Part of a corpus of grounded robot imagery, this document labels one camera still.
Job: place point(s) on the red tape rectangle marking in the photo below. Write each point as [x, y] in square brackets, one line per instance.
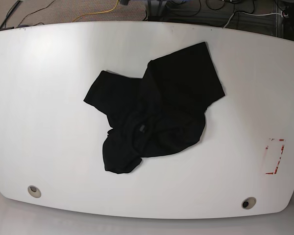
[273, 154]

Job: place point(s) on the table cable grommet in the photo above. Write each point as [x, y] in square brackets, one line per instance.
[34, 191]
[249, 203]

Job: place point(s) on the right table cable grommet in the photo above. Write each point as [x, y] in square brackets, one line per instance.
[249, 203]

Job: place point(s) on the left table cable grommet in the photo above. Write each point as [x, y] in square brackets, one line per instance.
[34, 191]

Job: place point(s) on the black t-shirt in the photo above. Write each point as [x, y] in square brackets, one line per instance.
[160, 114]

